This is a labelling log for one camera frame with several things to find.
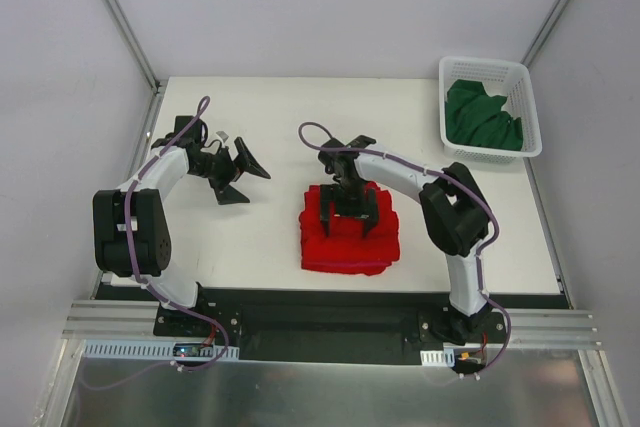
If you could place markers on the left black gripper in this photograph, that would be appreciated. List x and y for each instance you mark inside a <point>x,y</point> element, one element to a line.
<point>228,172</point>

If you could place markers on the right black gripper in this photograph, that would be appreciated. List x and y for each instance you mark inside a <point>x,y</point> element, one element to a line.
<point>348,195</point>

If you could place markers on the red t shirt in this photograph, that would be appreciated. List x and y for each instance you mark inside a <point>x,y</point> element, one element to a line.
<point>352,273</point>
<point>345,243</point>

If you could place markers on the white plastic basket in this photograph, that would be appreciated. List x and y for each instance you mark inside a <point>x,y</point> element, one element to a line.
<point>499,77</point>

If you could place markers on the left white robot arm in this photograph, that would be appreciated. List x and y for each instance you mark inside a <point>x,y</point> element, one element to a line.
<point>131,234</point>

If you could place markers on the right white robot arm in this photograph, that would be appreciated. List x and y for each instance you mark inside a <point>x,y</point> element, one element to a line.
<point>455,212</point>

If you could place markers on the green t shirt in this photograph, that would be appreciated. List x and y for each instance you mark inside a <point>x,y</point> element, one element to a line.
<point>474,118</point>

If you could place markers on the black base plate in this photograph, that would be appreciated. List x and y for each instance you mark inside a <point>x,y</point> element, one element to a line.
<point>379,328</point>

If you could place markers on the right white cable duct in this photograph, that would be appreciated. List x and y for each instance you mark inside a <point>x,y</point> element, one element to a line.
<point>438,358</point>

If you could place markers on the white cable duct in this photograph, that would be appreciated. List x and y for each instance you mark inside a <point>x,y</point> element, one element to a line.
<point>438,358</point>
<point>158,350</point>

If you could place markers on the left white cable duct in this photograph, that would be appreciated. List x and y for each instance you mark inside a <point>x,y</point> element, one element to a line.
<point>158,350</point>

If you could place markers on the aluminium rail frame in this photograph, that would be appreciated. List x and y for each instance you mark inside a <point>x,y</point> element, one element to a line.
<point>549,371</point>

